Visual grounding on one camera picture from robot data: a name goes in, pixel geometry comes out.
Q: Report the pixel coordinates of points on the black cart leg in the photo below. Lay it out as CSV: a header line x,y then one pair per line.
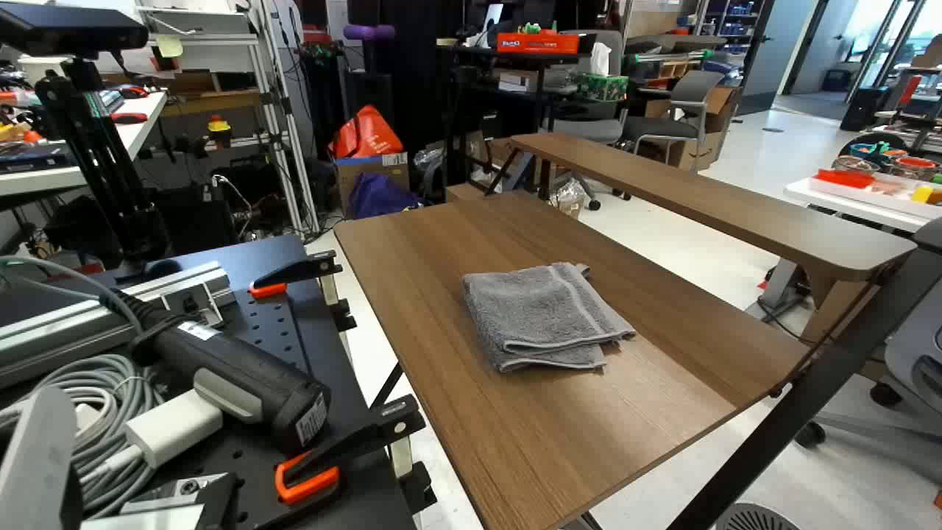
x,y
390,383

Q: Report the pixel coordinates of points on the white power adapter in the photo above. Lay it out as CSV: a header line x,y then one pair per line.
x,y
178,428

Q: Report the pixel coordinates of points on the silver aluminium extrusion rail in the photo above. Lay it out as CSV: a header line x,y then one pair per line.
x,y
99,314

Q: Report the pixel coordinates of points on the black desk frame post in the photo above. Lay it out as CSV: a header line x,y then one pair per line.
x,y
813,383

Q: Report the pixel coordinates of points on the black tripod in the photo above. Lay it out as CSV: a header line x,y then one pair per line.
x,y
105,167

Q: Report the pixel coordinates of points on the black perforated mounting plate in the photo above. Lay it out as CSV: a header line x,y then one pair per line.
x,y
284,341

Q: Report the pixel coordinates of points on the grey towel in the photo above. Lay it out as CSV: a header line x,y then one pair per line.
x,y
539,314

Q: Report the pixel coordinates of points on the grey office chair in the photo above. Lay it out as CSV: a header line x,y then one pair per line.
x,y
682,113

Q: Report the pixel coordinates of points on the round grey fan grille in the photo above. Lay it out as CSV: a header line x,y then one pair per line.
x,y
754,519

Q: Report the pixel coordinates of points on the grey desk foot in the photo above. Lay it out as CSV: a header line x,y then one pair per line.
x,y
783,289

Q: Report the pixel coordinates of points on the orange plastic bin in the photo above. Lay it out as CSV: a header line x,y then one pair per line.
x,y
536,42

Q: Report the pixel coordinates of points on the white table with colourful items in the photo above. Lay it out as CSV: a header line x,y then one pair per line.
x,y
863,202

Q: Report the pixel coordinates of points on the grey rolling chair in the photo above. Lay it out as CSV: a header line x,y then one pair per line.
x,y
917,356

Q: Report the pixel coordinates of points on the purple bag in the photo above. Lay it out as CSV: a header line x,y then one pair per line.
x,y
379,197

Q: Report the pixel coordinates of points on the red flat tray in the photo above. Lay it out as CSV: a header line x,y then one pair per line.
x,y
844,179

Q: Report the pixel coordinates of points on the black cylindrical device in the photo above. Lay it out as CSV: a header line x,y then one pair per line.
x,y
246,383

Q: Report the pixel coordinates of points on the white metal shelf rack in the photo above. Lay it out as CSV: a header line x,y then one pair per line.
x,y
284,118

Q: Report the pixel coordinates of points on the white cluttered side table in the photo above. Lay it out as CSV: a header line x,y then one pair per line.
x,y
77,157

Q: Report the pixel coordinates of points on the black perforated metal plate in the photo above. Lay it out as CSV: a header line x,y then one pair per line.
x,y
217,260

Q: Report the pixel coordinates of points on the black camera on tripod head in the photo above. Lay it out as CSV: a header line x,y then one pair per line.
x,y
68,29

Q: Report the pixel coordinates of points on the orange bag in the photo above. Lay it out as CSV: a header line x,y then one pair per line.
x,y
367,136

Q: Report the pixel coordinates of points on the cardboard box under orange bag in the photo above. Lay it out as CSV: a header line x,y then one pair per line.
x,y
379,171

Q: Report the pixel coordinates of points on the blurred grey metal bar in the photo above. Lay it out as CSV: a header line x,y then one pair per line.
x,y
33,462

